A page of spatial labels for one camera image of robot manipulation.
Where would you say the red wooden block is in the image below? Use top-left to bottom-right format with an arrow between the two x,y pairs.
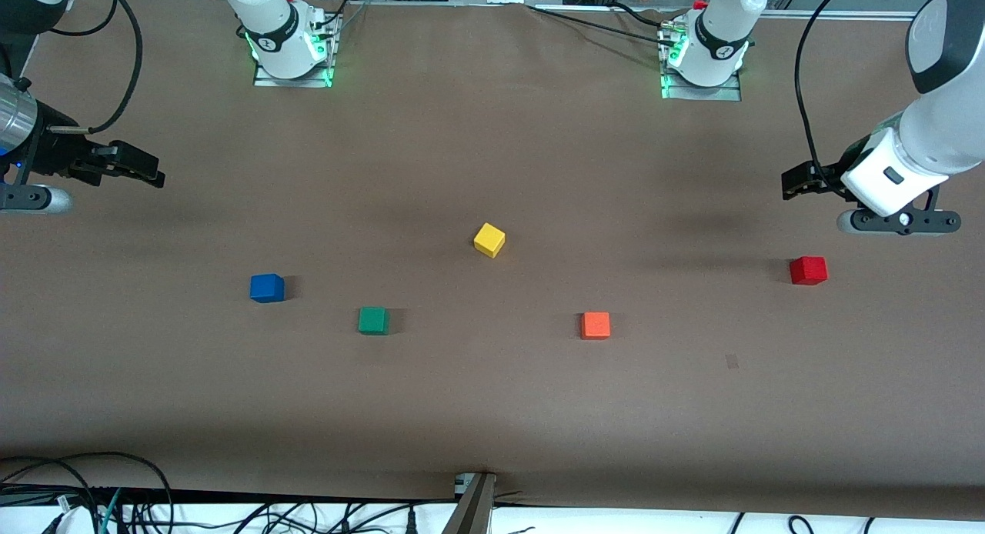
790,255 -> 829,286

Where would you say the blue wooden block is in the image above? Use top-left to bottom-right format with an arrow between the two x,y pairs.
249,273 -> 285,304

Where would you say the yellow wooden block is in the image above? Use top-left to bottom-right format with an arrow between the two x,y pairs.
472,222 -> 506,259

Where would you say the brown table cover sheet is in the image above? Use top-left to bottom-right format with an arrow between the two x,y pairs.
0,0 -> 985,519

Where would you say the aluminium profile bar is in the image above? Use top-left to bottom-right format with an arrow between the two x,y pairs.
442,472 -> 498,534

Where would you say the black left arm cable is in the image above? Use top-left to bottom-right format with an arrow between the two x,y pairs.
793,0 -> 863,196

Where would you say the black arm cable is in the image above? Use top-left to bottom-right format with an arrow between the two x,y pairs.
793,0 -> 863,196
50,0 -> 145,135

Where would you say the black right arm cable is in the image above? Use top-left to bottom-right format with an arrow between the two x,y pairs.
50,0 -> 145,135

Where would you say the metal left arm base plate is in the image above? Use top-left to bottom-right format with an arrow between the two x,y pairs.
659,26 -> 743,102

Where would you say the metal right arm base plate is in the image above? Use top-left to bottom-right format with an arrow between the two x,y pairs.
252,15 -> 337,89

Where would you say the short black base cable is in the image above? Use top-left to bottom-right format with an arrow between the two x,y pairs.
612,1 -> 667,29

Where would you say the long black base cable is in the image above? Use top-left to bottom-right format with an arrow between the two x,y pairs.
527,3 -> 669,48

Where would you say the thick black looping cable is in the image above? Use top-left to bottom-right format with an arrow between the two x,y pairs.
0,451 -> 175,534

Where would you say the green cable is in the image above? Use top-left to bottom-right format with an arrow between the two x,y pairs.
96,488 -> 124,534

